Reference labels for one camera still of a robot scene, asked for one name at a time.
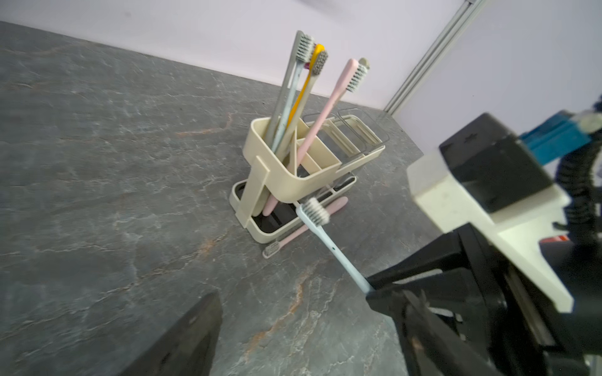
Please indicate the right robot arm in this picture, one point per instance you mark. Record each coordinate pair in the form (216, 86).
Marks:
(512, 286)

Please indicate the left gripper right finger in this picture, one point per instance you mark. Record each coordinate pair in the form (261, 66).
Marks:
(429, 346)

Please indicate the light blue toothbrush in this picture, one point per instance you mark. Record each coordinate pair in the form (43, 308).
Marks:
(314, 216)

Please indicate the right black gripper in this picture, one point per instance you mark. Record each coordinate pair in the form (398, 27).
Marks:
(529, 335)

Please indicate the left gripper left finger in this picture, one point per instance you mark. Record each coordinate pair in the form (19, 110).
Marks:
(188, 347)

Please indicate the cream toothbrush holder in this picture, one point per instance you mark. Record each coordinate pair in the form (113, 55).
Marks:
(265, 203)

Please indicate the grey-green toothbrush vertical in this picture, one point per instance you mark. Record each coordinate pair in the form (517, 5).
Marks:
(270, 131)

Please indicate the pink toothbrush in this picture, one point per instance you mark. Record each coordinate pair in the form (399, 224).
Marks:
(349, 81)
(276, 246)

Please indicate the light blue toothbrush vertical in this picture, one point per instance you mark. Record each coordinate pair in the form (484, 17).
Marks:
(302, 53)

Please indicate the yellow toothbrush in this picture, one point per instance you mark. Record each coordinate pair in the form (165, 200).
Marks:
(315, 68)

